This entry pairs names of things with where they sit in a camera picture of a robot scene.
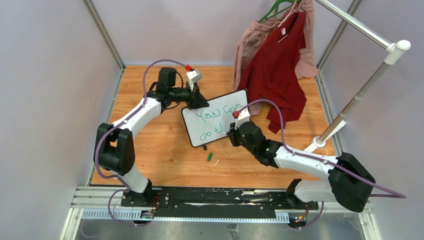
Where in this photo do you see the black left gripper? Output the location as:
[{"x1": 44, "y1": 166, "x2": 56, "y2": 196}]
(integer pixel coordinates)
[{"x1": 169, "y1": 80, "x2": 209, "y2": 111}]

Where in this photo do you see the green marker cap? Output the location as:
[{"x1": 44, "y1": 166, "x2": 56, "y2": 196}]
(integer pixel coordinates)
[{"x1": 207, "y1": 152, "x2": 213, "y2": 162}]

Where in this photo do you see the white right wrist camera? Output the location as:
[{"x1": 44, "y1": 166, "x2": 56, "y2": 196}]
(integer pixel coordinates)
[{"x1": 232, "y1": 108, "x2": 251, "y2": 130}]

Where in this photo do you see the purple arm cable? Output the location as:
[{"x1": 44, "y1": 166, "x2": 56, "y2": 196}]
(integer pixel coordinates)
[
  {"x1": 94, "y1": 58, "x2": 194, "y2": 228},
  {"x1": 232, "y1": 98, "x2": 407, "y2": 229}
]

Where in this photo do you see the pink hanging garment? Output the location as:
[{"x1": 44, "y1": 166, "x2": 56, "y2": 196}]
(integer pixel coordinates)
[{"x1": 231, "y1": 0, "x2": 320, "y2": 117}]

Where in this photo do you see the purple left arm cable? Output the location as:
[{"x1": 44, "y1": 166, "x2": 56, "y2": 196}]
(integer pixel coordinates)
[{"x1": 94, "y1": 58, "x2": 194, "y2": 228}]

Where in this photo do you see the red hanging shirt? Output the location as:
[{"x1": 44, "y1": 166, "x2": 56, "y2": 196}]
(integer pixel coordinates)
[{"x1": 237, "y1": 12, "x2": 307, "y2": 134}]

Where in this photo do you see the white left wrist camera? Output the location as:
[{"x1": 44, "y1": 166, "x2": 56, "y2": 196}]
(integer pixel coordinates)
[{"x1": 186, "y1": 69, "x2": 203, "y2": 91}]

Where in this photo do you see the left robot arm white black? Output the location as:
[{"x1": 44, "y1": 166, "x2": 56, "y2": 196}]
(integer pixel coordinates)
[{"x1": 93, "y1": 65, "x2": 209, "y2": 207}]

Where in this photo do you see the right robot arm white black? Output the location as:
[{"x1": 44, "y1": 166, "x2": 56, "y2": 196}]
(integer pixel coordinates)
[{"x1": 227, "y1": 121, "x2": 376, "y2": 213}]

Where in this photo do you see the white clothes rack base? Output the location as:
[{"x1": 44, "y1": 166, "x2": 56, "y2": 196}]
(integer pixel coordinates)
[{"x1": 304, "y1": 119, "x2": 346, "y2": 153}]

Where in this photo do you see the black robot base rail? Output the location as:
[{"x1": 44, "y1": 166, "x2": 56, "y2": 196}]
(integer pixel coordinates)
[{"x1": 71, "y1": 185, "x2": 372, "y2": 224}]

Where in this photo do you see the green clothes hanger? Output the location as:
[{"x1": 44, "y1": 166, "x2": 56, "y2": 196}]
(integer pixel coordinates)
[{"x1": 257, "y1": 0, "x2": 300, "y2": 23}]

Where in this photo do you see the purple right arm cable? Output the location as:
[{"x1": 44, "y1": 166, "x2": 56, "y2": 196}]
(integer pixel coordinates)
[{"x1": 232, "y1": 98, "x2": 407, "y2": 229}]

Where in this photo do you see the white whiteboard black frame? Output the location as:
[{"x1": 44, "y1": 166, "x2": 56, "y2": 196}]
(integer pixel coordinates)
[{"x1": 181, "y1": 90, "x2": 248, "y2": 148}]

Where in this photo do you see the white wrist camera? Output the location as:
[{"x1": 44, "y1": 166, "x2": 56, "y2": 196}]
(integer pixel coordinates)
[
  {"x1": 232, "y1": 108, "x2": 251, "y2": 130},
  {"x1": 186, "y1": 69, "x2": 203, "y2": 91}
]

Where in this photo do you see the silver clothes rack pole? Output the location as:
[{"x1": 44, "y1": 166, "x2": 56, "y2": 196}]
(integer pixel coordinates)
[{"x1": 320, "y1": 0, "x2": 413, "y2": 151}]

